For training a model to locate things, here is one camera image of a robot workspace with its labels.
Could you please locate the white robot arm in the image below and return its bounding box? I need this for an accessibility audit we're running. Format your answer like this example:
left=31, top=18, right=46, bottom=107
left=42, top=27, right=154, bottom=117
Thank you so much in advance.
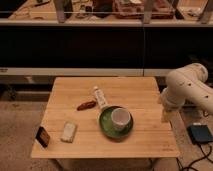
left=159, top=63, right=213, bottom=122

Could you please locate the white eraser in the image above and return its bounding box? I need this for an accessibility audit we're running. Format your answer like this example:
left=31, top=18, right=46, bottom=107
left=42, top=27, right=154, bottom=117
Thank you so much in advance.
left=60, top=122, right=77, bottom=143

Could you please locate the black power box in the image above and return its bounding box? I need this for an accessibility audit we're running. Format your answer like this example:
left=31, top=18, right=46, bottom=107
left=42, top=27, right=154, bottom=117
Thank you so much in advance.
left=187, top=125, right=213, bottom=144

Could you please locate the white cup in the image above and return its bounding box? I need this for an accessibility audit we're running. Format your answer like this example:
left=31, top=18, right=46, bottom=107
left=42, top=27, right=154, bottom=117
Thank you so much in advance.
left=111, top=108, right=131, bottom=131

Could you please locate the green plate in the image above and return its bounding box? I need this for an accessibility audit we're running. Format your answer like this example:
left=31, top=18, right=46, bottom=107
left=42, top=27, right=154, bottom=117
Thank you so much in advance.
left=98, top=106, right=134, bottom=139

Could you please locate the wooden table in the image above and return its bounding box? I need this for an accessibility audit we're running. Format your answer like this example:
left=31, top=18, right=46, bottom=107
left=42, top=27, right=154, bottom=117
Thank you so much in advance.
left=31, top=77, right=179, bottom=158

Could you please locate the brown sausage-shaped object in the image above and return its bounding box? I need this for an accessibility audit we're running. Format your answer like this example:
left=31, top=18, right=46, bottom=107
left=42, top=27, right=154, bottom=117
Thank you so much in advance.
left=77, top=101, right=96, bottom=111

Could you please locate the black and orange box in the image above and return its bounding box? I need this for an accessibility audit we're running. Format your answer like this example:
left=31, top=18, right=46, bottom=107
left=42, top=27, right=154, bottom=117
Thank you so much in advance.
left=36, top=127, right=50, bottom=148

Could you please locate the metal shelf rack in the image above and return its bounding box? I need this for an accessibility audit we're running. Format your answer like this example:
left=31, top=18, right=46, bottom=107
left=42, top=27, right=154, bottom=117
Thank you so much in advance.
left=0, top=0, right=213, bottom=77

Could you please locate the black cable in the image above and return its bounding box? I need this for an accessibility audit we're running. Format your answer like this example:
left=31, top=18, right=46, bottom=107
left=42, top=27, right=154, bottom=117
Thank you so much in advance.
left=175, top=142, right=213, bottom=171

